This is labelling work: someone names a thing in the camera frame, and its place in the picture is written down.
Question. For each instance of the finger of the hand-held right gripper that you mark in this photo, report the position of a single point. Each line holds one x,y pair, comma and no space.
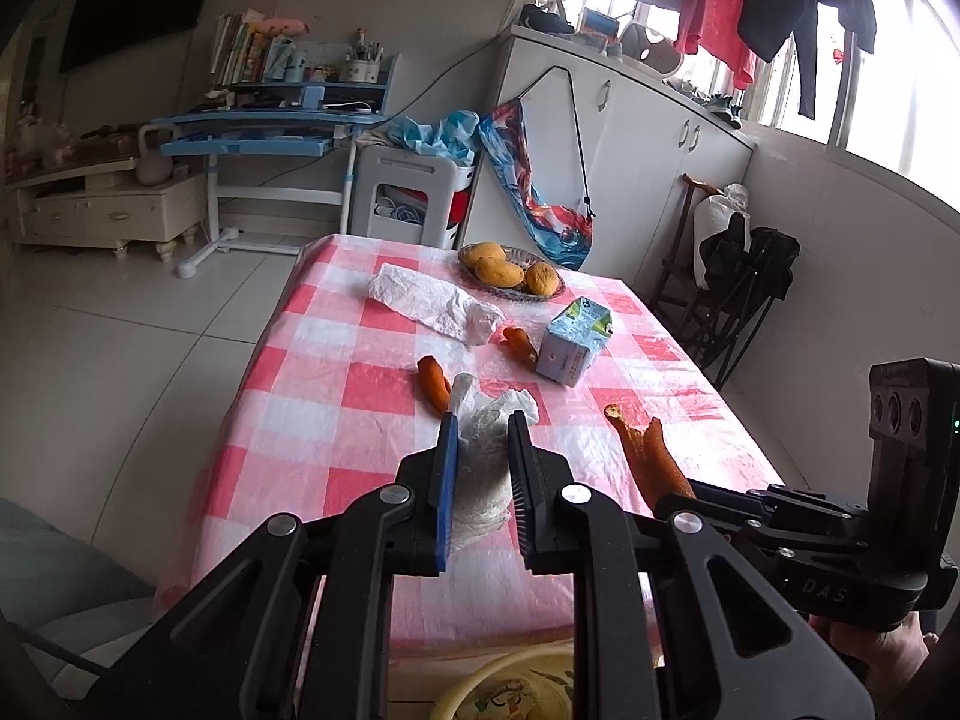
731,529
750,496

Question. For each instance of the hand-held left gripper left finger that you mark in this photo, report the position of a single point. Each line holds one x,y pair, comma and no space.
448,487

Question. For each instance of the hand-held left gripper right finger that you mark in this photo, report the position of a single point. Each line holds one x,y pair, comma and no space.
519,495

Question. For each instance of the white plastic bag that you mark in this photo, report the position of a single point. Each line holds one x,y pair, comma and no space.
420,296
484,465

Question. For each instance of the small orange fruit peel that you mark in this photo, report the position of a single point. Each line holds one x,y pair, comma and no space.
435,384

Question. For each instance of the long orange fruit peel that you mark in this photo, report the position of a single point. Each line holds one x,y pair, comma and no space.
649,450

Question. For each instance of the thick orange fruit peel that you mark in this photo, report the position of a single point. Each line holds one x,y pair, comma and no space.
520,343

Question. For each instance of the blue green drink carton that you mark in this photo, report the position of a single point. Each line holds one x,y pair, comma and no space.
570,349

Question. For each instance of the yellow plastic bucket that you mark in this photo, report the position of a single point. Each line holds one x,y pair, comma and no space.
525,664

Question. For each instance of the person's right hand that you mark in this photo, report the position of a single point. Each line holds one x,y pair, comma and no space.
877,652

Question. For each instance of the red checked tablecloth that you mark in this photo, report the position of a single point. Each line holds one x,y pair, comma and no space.
337,427

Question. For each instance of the flat white plastic bag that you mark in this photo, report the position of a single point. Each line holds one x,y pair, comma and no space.
420,296

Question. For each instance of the woven fruit plate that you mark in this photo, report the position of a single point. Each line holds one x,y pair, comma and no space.
517,292

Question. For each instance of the orange printed wrapper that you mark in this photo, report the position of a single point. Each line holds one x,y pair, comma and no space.
510,699

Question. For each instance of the yellow mango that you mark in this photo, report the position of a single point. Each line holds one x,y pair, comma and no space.
544,279
496,271
480,253

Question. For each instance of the black folding chair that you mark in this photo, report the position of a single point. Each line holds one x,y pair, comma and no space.
750,262

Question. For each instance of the colourful printed bag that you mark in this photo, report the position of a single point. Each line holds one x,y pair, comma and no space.
555,232

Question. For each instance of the wooden chair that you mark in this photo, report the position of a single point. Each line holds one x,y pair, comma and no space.
679,240

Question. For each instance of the white sack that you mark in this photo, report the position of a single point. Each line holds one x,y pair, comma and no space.
720,214

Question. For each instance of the white plastic stool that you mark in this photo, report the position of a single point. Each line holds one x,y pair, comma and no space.
405,165

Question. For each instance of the white cabinet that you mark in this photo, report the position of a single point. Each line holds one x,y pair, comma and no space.
637,165

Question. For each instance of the blue plastic bag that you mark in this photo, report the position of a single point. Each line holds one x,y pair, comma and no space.
450,135

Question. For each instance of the grey sneakers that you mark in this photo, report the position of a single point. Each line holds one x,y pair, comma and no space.
712,101

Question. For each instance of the light blue sofa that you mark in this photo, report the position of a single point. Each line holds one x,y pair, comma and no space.
60,577

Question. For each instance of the blue study desk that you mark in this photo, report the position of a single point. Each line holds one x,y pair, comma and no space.
247,120

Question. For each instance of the white pen holder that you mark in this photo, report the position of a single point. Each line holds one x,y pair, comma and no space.
360,71

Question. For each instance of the narrow black hanging garment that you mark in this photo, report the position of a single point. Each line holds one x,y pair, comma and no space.
808,75

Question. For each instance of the window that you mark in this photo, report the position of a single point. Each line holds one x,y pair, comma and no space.
885,90

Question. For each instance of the cream kettlebell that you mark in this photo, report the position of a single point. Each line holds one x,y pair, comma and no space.
154,165

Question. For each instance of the cream television stand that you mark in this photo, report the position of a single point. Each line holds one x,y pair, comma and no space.
97,214

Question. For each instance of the grey white round object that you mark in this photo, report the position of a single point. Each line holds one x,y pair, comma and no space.
649,45

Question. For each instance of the red hanging garment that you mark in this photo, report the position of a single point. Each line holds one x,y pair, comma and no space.
712,22

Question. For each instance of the black shoes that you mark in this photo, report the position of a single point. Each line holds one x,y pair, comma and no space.
546,19

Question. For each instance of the small colourful box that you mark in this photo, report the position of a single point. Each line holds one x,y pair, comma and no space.
600,22

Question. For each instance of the row of books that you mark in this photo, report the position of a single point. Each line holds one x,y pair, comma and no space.
236,49

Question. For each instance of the pink plush toy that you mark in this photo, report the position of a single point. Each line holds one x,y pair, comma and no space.
281,25

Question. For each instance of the black television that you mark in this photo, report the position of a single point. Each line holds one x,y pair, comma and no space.
135,0

